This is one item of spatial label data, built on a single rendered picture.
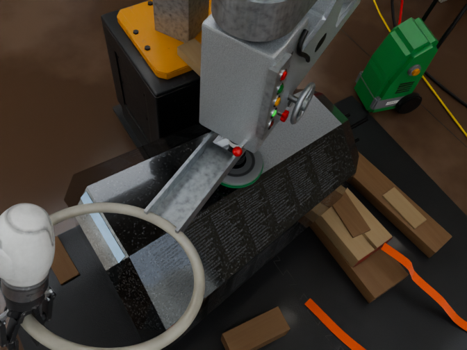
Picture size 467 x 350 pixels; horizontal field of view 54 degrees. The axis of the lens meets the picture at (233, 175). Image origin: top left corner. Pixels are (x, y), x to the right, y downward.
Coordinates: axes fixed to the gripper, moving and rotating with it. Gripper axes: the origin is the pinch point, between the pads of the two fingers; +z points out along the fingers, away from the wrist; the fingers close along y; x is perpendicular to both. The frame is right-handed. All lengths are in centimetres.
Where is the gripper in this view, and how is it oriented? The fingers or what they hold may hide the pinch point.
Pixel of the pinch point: (24, 339)
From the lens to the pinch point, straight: 124.1
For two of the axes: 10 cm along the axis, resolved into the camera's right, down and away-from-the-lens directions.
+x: -7.0, -5.8, 4.1
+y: 6.5, -3.1, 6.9
